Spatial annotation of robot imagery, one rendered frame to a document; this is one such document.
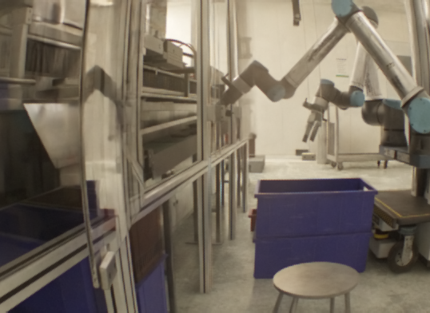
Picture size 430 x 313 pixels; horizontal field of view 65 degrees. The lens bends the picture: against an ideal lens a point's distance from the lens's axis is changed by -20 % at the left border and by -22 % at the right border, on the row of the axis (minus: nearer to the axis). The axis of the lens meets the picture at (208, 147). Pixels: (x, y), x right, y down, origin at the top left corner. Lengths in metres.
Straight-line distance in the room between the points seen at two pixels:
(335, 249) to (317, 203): 0.26
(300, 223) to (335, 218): 0.17
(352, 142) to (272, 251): 4.96
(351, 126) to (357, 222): 4.87
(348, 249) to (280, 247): 0.35
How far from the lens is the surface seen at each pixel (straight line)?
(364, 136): 6.75
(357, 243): 1.94
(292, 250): 1.89
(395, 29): 7.11
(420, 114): 1.66
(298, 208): 1.84
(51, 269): 0.56
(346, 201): 1.86
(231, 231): 2.56
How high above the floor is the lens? 0.78
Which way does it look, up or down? 5 degrees down
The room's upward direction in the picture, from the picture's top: 1 degrees counter-clockwise
